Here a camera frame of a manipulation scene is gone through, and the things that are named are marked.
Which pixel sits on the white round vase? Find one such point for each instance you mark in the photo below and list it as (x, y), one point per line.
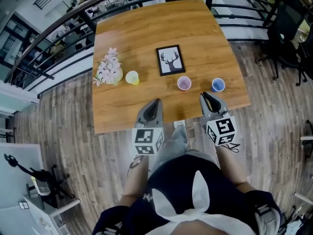
(119, 75)

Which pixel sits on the pink plastic cup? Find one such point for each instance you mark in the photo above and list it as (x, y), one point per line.
(184, 83)

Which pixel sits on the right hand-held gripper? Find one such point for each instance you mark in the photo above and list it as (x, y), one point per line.
(221, 130)

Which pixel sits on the white desk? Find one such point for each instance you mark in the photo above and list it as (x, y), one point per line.
(49, 214)

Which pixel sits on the person's grey trousers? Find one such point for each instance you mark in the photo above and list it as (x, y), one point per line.
(172, 143)

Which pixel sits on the pink artificial flowers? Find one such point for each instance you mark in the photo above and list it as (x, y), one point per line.
(107, 68)

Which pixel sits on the black stand with legs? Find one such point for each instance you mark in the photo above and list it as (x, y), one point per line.
(46, 177)

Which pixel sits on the person's left forearm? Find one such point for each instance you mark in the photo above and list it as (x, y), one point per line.
(135, 180)

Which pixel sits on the black office chair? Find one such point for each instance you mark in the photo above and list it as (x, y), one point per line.
(286, 26)

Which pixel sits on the white neck bow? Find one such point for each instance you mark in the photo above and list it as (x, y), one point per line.
(200, 214)

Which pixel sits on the yellow plastic cup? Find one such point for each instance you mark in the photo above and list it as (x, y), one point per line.
(132, 77)

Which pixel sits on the black metal railing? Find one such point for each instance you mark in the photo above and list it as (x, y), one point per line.
(46, 33)

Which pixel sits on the black framed deer picture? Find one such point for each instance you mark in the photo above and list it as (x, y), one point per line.
(170, 60)

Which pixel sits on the person's right forearm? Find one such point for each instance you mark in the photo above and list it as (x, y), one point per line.
(232, 168)

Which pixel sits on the person's dark top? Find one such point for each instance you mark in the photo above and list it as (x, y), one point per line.
(176, 177)

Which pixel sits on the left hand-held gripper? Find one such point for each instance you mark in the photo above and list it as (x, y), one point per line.
(144, 137)

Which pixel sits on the blue plastic cup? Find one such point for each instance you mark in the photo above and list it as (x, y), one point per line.
(218, 85)

